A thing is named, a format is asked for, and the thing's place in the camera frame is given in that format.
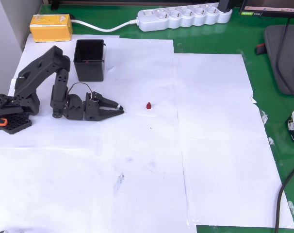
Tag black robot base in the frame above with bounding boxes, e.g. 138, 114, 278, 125
0, 93, 40, 135

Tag black square container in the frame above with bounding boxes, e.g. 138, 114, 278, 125
73, 39, 107, 83

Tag yellow cardboard box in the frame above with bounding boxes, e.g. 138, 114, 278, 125
30, 14, 73, 43

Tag white paper sheets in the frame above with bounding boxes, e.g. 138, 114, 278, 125
0, 33, 294, 233

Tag white power strip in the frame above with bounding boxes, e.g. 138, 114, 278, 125
136, 2, 233, 33

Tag black power plug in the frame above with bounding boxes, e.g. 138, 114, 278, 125
218, 0, 233, 13

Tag red and black tag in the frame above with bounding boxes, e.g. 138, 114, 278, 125
255, 43, 268, 56

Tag grey monitor stand base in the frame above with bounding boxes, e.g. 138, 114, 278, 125
263, 24, 294, 96

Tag computer monitor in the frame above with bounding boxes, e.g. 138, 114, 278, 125
239, 0, 294, 18

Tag red servo wire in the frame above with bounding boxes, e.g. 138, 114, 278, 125
67, 82, 93, 98

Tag white power cable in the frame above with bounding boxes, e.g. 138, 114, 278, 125
69, 18, 139, 33

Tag black monitor cable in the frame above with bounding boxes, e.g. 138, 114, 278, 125
275, 17, 294, 105

